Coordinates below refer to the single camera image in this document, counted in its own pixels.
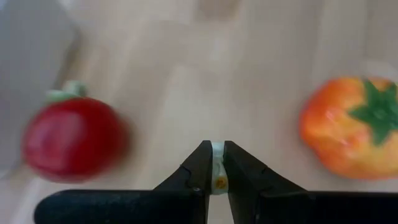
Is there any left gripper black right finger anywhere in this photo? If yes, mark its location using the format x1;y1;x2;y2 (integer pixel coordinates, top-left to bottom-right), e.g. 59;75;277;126
223;140;307;224

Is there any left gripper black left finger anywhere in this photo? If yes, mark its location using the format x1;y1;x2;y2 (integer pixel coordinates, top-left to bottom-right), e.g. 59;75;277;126
154;140;213;224

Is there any red toy apple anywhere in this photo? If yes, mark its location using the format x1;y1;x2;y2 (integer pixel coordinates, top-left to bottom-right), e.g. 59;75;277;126
21;96;130;183

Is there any large orange toy tomato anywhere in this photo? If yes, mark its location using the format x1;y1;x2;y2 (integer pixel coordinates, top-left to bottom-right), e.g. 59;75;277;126
298;77;398;180

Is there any green cap toy mushroom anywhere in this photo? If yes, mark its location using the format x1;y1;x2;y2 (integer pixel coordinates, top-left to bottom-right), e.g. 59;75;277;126
45;80;88;104

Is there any white toy mushroom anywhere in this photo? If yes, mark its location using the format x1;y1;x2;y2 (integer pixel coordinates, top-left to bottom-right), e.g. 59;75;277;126
211;141;229;196

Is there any white plastic handled basket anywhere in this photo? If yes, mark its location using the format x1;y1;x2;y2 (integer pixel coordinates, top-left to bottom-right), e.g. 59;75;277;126
0;0;80;172

